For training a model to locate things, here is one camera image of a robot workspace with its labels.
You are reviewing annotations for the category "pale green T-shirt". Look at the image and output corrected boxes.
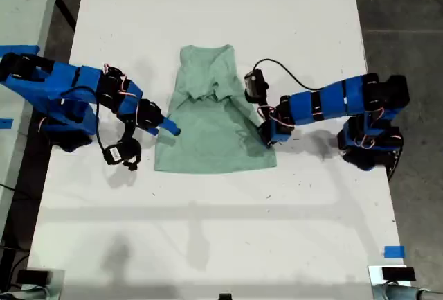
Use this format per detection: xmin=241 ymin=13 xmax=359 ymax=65
xmin=154 ymin=44 xmax=278 ymax=175

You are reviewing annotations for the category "black stand leg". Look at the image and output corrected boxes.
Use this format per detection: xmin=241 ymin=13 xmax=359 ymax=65
xmin=55 ymin=0 xmax=78 ymax=33

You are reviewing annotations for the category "long blue tape strip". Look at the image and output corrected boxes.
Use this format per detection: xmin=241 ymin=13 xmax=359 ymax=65
xmin=0 ymin=45 xmax=41 ymax=57

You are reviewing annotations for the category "square blue tape patch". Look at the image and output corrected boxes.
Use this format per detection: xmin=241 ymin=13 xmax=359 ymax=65
xmin=383 ymin=245 xmax=406 ymax=259

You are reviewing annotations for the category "pale side table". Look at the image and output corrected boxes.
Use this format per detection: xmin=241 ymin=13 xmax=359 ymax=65
xmin=0 ymin=0 xmax=64 ymax=235

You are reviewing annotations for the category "small black box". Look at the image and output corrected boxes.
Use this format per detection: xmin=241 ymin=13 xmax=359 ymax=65
xmin=381 ymin=267 xmax=416 ymax=282
xmin=16 ymin=269 xmax=52 ymax=285

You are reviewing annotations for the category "pale grey tube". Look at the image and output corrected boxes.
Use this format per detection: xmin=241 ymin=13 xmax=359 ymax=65
xmin=0 ymin=285 xmax=53 ymax=300
xmin=386 ymin=284 xmax=443 ymax=300

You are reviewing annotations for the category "black camera stalk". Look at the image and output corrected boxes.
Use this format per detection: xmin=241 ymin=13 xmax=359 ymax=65
xmin=255 ymin=98 xmax=271 ymax=121
xmin=120 ymin=116 xmax=138 ymax=145

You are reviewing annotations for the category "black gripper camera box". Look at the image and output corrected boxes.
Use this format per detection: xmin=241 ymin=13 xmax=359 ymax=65
xmin=244 ymin=67 xmax=269 ymax=104
xmin=102 ymin=139 xmax=142 ymax=173

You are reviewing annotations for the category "black camera cable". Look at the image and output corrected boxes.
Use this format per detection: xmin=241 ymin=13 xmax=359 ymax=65
xmin=60 ymin=86 xmax=108 ymax=152
xmin=254 ymin=58 xmax=323 ymax=91

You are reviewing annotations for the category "silver metal bracket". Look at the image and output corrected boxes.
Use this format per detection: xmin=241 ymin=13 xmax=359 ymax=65
xmin=26 ymin=268 xmax=66 ymax=300
xmin=367 ymin=265 xmax=413 ymax=300

